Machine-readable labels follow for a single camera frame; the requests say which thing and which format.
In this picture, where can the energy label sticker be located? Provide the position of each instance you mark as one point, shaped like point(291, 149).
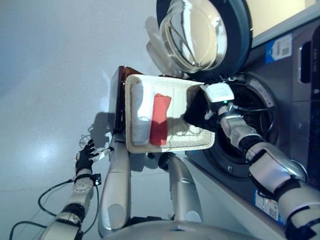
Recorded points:
point(265, 207)

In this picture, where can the round glass washing machine door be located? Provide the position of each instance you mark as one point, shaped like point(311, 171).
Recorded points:
point(247, 30)

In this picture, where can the white rolled cloth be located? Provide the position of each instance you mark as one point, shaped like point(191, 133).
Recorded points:
point(142, 112)

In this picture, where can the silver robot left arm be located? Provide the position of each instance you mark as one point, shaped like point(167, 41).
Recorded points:
point(80, 190)

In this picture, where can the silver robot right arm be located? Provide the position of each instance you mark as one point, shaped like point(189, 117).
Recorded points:
point(270, 172)

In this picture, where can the silver robot right leg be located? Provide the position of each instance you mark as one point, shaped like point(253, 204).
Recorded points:
point(185, 190)

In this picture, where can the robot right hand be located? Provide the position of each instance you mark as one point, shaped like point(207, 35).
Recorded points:
point(220, 92)

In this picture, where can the cream wicker basket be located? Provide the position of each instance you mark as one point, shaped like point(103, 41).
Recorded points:
point(180, 87)

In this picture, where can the glossy brown stool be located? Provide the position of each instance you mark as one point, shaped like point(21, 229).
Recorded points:
point(116, 100)

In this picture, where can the red cloth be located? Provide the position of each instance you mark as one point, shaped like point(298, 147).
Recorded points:
point(160, 117)

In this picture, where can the silver robot torso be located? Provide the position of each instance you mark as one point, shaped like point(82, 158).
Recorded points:
point(175, 232)

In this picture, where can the grey front-load washing machine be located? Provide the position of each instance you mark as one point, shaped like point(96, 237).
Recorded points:
point(282, 87)

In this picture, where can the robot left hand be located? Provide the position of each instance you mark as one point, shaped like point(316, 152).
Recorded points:
point(83, 157)

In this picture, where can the black cloth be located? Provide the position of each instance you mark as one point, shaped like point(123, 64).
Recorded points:
point(197, 110)

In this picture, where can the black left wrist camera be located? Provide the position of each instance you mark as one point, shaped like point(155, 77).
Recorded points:
point(96, 179)

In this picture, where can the blue white washer sticker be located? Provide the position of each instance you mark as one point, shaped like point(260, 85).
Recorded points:
point(277, 48)

